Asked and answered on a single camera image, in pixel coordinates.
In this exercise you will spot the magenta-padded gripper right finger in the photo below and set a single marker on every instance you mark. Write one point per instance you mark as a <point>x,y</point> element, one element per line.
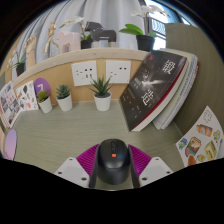
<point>155,168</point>

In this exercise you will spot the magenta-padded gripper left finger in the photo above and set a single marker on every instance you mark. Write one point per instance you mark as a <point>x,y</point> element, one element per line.
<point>71,168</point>

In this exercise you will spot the black computer mouse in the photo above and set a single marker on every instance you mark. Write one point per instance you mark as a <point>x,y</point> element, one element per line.
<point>113,163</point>

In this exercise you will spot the purple mouse pad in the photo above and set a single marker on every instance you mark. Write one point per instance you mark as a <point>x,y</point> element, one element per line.
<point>10,145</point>

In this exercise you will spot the colourful sticker sheet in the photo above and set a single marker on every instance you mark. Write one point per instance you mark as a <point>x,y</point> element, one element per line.
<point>201,140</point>

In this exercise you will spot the small succulent in white pot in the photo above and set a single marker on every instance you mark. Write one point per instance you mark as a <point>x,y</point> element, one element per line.
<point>45,105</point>
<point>64,102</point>
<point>102,101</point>

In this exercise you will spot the white books stack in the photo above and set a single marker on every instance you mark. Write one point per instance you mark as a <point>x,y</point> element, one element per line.
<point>181,96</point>

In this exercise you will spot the black book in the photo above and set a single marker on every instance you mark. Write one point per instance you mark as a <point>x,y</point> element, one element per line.
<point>150,90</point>

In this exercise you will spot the white sticker sheet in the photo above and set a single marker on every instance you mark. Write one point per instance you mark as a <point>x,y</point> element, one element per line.
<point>28,95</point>

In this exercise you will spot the round purple number sign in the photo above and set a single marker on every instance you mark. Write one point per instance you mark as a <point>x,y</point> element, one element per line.
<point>41,85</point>

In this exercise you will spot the red-edged picture magazine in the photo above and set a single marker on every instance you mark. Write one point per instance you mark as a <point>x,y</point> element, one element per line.
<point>8,105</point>

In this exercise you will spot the white orchid in black pot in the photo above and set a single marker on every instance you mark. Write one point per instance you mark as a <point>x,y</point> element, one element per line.
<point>20,68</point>
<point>145,42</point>
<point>86,43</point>

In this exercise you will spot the wooden hand model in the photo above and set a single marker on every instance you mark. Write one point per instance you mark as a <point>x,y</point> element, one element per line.
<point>30,53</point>

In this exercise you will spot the dark grey horse figure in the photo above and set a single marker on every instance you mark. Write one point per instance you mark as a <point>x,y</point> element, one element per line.
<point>101,33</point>

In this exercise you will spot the grey curtain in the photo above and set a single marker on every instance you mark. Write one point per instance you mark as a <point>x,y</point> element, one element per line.
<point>110,13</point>

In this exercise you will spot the window with dark frame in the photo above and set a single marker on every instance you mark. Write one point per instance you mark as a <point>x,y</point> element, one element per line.
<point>159,28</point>

